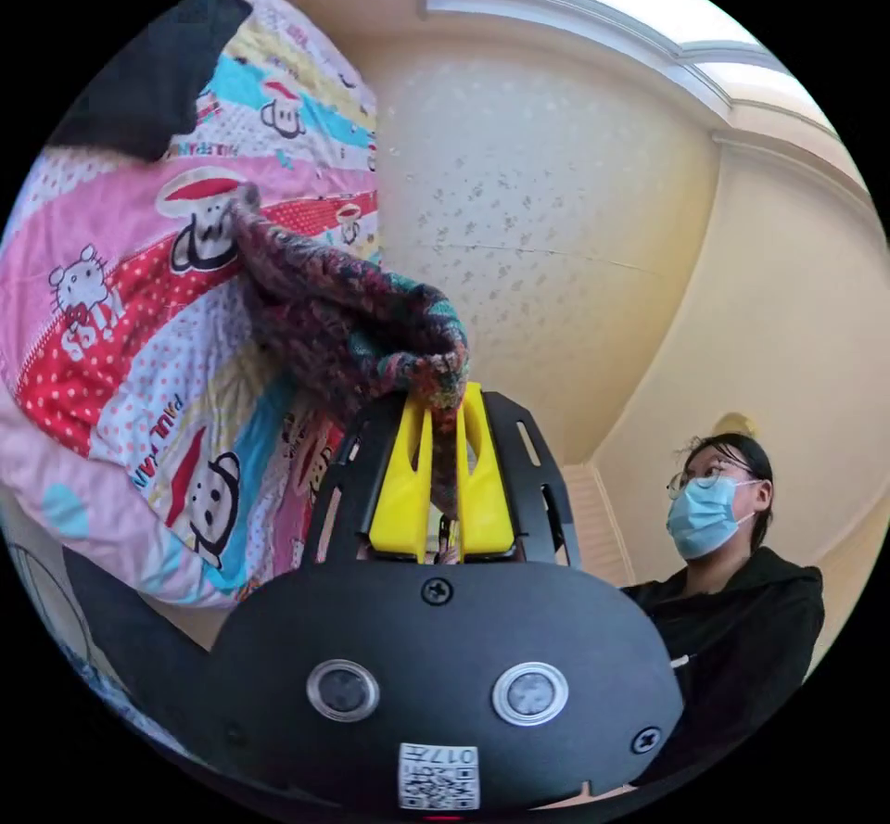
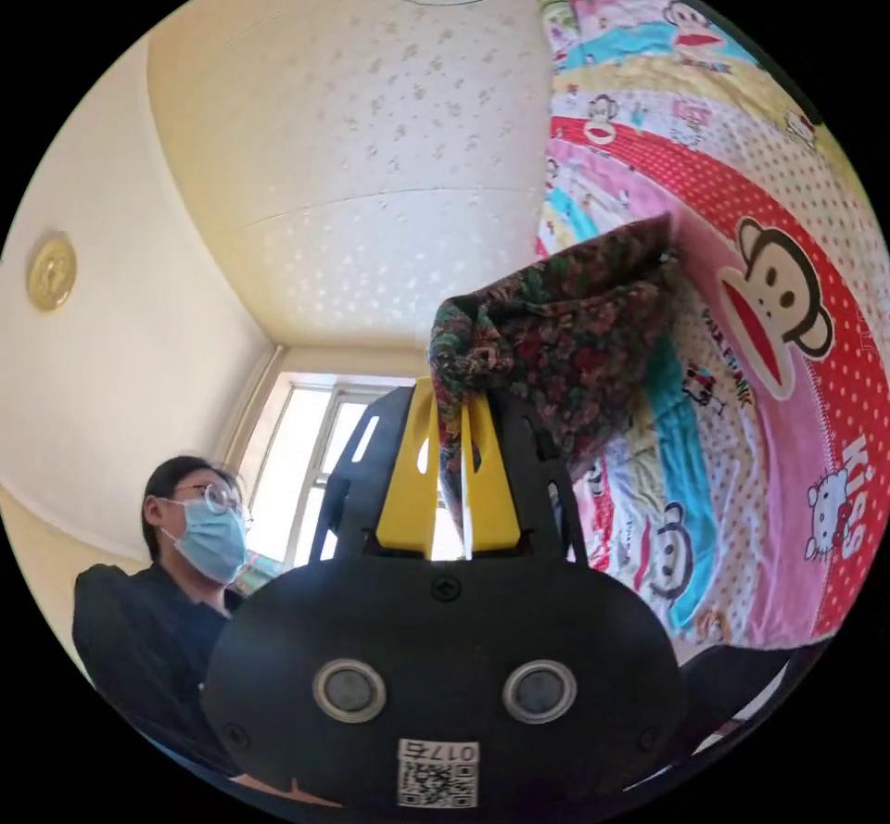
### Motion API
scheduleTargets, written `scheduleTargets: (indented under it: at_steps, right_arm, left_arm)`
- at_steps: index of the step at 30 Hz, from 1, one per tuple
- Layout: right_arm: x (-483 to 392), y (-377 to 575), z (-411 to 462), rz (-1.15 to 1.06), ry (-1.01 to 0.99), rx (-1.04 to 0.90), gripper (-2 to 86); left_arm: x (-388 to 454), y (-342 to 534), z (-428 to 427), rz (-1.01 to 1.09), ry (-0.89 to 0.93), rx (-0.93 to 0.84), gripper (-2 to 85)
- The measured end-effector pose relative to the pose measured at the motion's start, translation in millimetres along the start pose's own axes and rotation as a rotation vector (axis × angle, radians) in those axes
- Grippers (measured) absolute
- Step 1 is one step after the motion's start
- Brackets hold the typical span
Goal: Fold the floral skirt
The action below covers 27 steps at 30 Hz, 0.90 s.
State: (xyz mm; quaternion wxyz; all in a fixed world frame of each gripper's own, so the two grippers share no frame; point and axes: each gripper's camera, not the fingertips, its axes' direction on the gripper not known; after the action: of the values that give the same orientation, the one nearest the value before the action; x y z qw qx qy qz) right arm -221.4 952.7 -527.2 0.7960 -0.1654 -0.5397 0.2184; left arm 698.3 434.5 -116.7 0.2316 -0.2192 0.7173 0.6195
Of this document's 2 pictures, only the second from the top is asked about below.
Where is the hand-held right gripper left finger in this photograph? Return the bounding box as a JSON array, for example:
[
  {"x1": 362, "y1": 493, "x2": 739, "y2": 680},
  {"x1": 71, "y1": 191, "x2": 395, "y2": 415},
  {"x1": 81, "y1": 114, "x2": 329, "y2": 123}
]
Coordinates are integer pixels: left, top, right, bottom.
[{"x1": 375, "y1": 381, "x2": 463, "y2": 555}]

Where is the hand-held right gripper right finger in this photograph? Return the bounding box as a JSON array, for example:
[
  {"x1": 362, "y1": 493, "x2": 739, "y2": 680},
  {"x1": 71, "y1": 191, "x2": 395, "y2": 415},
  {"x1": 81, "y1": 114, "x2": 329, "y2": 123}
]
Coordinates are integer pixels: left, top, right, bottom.
[{"x1": 463, "y1": 394, "x2": 520, "y2": 552}]

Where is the floral skirt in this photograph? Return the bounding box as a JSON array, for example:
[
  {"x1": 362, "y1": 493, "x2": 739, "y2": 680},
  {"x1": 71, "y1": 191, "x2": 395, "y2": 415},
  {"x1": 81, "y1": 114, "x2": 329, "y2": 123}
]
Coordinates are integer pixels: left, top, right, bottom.
[{"x1": 427, "y1": 211, "x2": 690, "y2": 549}]

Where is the window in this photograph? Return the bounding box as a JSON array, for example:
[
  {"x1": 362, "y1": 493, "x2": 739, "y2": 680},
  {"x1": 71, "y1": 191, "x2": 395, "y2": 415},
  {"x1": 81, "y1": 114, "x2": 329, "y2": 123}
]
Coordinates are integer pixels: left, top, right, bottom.
[{"x1": 235, "y1": 372, "x2": 390, "y2": 572}]

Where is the person's body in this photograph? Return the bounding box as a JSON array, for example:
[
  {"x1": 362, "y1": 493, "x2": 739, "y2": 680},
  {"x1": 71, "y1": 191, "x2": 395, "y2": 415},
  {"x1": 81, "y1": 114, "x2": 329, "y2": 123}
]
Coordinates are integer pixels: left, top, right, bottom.
[{"x1": 71, "y1": 455, "x2": 255, "y2": 780}]

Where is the bed with cartoon printed sheet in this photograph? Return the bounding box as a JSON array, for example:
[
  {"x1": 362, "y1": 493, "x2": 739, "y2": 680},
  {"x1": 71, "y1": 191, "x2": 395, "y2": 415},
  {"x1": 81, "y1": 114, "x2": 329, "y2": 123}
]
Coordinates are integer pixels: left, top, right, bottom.
[{"x1": 535, "y1": 0, "x2": 885, "y2": 652}]

